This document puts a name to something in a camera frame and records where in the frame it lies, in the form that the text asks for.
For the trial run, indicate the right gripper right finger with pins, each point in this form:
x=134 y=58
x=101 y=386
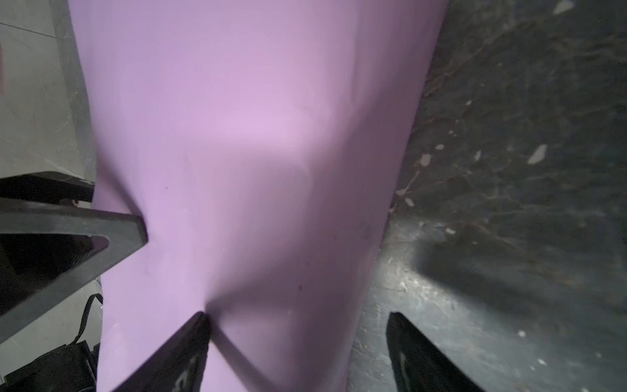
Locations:
x=418 y=365

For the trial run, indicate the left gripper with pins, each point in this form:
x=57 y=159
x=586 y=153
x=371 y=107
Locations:
x=49 y=252

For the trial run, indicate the pink wrapping paper sheet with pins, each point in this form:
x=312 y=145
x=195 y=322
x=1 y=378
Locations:
x=261 y=141

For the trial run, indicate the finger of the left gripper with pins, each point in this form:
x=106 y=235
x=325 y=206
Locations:
x=47 y=187

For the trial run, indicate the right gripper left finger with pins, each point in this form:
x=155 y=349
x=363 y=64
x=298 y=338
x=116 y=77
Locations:
x=178 y=365

